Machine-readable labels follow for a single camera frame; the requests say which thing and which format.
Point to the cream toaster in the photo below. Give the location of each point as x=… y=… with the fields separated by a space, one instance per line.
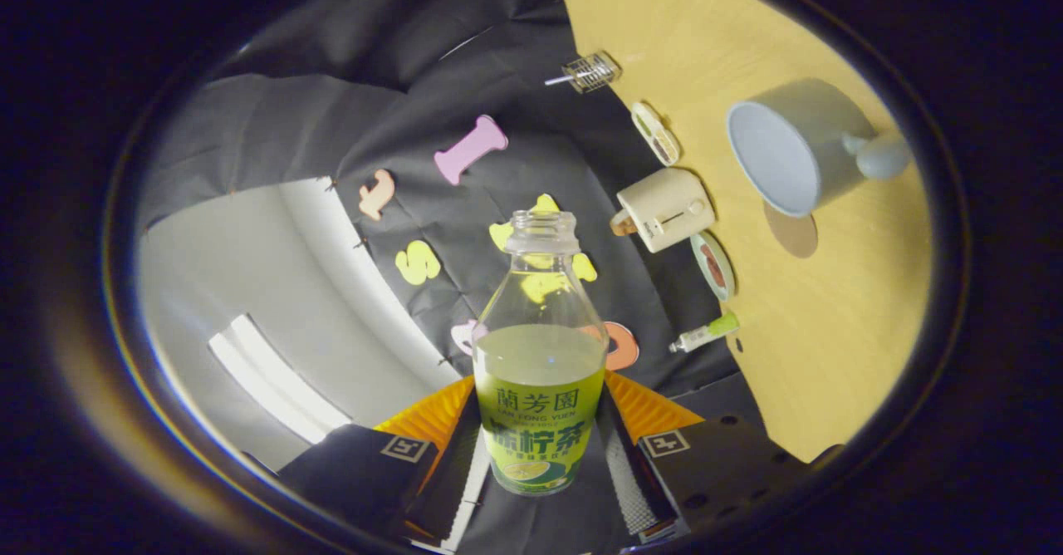
x=668 y=206

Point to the bread slice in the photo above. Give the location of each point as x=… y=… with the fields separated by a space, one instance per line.
x=621 y=223

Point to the round plate with food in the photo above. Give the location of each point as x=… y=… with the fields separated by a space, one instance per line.
x=714 y=266

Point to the wooden table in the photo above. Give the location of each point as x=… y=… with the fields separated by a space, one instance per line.
x=822 y=347

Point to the small white green bottle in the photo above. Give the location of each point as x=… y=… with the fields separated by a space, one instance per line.
x=706 y=333

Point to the round brown coaster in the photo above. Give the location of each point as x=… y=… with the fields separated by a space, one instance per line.
x=796 y=238

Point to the light blue cup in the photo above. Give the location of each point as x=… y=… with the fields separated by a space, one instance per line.
x=776 y=156

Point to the white straw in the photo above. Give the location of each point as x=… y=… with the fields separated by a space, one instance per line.
x=558 y=81

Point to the ceiling light panel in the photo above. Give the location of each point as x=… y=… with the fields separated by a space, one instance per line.
x=278 y=380

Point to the green label juice bottle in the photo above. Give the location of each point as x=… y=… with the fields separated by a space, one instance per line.
x=540 y=397

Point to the black backdrop cloth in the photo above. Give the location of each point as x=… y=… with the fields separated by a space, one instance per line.
x=374 y=81

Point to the white divided tray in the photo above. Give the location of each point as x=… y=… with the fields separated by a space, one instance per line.
x=656 y=134

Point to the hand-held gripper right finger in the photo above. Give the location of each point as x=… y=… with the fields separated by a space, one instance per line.
x=714 y=464

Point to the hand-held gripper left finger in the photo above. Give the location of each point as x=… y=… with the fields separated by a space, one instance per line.
x=357 y=468

